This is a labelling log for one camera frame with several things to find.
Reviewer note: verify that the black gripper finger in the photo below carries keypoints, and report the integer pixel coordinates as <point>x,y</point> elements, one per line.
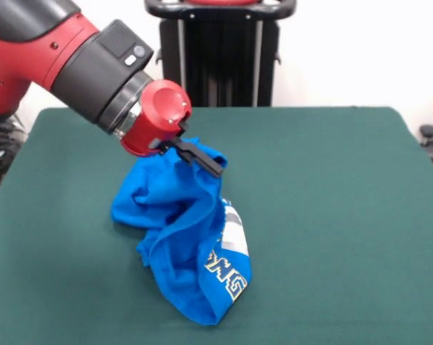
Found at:
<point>198,154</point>

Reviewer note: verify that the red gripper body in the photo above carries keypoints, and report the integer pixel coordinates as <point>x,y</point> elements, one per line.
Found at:
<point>155,118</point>

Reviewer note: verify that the blue printed T-shirt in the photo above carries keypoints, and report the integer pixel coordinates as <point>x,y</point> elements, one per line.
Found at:
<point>187,233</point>

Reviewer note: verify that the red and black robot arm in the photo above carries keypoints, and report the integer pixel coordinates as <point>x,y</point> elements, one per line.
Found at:
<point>58,61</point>

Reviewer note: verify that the dark green table cloth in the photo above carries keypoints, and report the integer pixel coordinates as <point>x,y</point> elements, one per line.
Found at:
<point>346,251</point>

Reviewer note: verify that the black office chair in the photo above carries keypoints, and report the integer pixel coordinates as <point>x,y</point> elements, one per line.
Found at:
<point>429,131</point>

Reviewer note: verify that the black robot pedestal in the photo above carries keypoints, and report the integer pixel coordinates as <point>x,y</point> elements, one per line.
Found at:
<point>220,64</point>

